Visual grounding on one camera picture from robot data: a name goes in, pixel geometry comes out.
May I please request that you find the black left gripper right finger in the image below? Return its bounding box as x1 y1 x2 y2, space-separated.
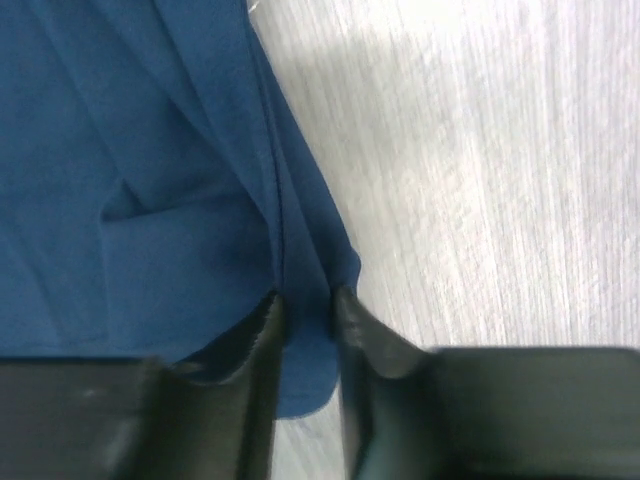
333 288 639 479

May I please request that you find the navy blue t shirt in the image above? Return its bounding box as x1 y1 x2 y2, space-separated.
1 1 360 417

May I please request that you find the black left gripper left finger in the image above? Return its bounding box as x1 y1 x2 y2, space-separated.
1 293 285 479

